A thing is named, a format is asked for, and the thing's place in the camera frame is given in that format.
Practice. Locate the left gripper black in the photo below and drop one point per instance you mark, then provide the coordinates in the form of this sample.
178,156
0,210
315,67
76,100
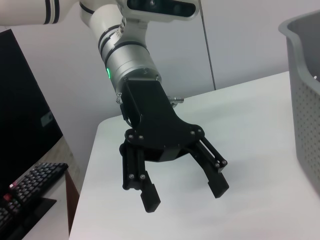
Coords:
155,120

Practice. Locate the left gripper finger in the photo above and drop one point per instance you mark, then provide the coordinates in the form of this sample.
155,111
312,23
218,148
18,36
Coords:
216,182

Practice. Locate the grey perforated storage bin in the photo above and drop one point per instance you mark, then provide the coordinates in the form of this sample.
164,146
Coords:
305,112

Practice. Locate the brown wooden desk panel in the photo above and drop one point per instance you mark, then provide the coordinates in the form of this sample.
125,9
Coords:
72,197

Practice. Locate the black perforated flat item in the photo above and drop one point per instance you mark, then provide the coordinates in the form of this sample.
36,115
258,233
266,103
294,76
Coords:
30,182

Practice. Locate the left wrist camera housing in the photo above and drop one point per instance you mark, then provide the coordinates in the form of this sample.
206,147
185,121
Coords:
160,7

